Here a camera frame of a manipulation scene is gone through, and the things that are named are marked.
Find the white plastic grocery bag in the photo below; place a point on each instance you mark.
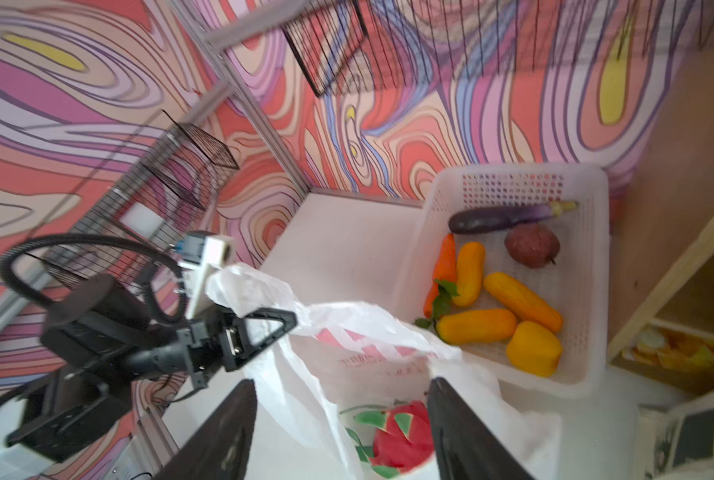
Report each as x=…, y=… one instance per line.
x=347, y=356

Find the black wire basket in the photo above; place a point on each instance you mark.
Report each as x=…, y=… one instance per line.
x=177, y=170
x=349, y=47

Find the white plastic perforated basket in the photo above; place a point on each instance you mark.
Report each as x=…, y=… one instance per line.
x=576, y=284

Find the pink toy dragon fruit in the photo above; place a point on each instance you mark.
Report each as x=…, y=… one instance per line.
x=390, y=441

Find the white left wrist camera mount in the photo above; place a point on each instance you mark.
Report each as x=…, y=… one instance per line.
x=201, y=255

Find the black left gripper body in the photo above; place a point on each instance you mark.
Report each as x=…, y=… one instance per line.
x=198, y=349

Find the black wire basket back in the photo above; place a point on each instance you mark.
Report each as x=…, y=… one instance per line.
x=349, y=47

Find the yellow corn chips bag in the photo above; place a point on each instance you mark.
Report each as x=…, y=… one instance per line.
x=671, y=350

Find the black wire basket left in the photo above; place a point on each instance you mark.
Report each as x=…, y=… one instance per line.
x=177, y=170

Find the yellow toy mango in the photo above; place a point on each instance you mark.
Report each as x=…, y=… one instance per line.
x=522, y=301
x=470, y=269
x=477, y=326

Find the purple toy eggplant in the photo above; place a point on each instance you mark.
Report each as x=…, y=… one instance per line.
x=497, y=218

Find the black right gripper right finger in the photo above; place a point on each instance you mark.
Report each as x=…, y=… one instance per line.
x=465, y=448

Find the yellow toy lemon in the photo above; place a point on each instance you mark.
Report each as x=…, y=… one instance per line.
x=534, y=349

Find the wooden shelf unit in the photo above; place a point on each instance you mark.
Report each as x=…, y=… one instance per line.
x=662, y=252

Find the dark red toy fruit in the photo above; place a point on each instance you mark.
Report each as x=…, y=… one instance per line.
x=532, y=245

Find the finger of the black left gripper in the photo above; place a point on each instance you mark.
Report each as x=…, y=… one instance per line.
x=252, y=334

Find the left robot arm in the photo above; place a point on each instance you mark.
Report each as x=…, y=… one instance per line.
x=110, y=336

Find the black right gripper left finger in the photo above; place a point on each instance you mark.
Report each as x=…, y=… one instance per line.
x=220, y=448

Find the orange toy carrot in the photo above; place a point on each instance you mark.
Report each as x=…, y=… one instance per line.
x=444, y=269

